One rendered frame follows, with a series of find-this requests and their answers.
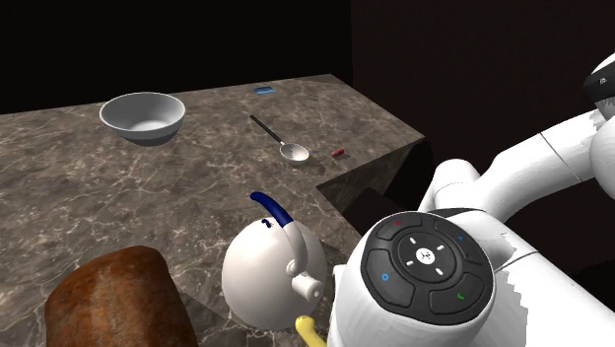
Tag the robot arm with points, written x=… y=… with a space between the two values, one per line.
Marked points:
x=480 y=269

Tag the small red block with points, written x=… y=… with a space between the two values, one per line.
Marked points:
x=338 y=153

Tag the flat blue rectangular object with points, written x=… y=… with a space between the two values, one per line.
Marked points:
x=265 y=90

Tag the yellow banana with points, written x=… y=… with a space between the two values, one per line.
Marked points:
x=309 y=332

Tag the white bowl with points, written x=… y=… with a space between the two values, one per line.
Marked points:
x=142 y=117

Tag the brown bread loaf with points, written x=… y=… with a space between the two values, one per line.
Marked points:
x=115 y=303

